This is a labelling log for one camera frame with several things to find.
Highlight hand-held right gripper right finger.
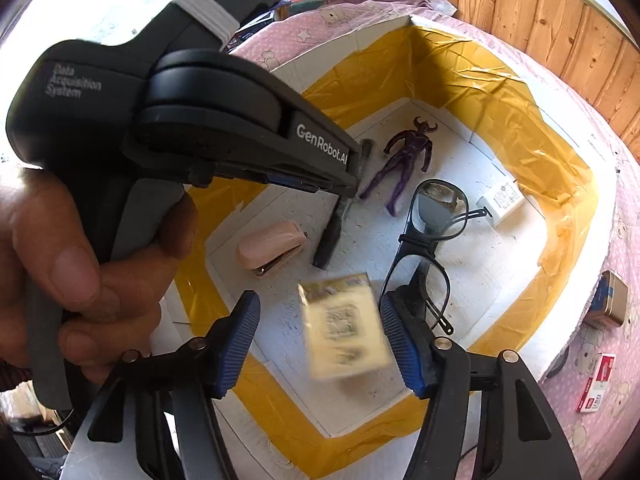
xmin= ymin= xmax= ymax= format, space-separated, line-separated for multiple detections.
xmin=380 ymin=292 xmax=583 ymax=480

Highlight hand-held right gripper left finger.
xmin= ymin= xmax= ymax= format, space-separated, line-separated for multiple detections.
xmin=65 ymin=290 xmax=262 ymax=480

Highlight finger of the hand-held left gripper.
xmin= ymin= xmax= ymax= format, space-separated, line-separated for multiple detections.
xmin=252 ymin=171 xmax=329 ymax=194
xmin=215 ymin=162 xmax=359 ymax=199

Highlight black bar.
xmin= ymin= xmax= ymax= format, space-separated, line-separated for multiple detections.
xmin=311 ymin=137 xmax=375 ymax=270

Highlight cream cigarette pack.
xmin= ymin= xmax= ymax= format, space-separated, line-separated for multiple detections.
xmin=297 ymin=274 xmax=393 ymax=383

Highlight pink stapler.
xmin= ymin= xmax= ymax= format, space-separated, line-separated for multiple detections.
xmin=236 ymin=220 xmax=308 ymax=277

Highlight purple horned toy figure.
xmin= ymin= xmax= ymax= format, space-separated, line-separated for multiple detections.
xmin=359 ymin=116 xmax=440 ymax=217

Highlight black frame eyeglasses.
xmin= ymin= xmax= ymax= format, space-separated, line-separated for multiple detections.
xmin=378 ymin=178 xmax=493 ymax=337

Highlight white cardboard box yellow tape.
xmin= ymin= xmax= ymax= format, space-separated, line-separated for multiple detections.
xmin=150 ymin=12 xmax=621 ymax=480

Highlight white charger adapter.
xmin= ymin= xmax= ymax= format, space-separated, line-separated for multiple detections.
xmin=476 ymin=178 xmax=527 ymax=226

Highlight person's left hand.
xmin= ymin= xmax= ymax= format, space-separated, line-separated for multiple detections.
xmin=0 ymin=166 xmax=200 ymax=386

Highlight pink bear print blanket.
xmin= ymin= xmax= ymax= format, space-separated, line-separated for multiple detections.
xmin=227 ymin=0 xmax=640 ymax=466

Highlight red white cigarette pack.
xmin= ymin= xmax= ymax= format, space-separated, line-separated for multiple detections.
xmin=576 ymin=352 xmax=617 ymax=413

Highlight gold metal tin box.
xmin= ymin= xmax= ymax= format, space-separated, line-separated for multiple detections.
xmin=584 ymin=270 xmax=630 ymax=330

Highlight black cable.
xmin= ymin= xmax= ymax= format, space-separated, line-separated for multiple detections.
xmin=10 ymin=407 xmax=76 ymax=437

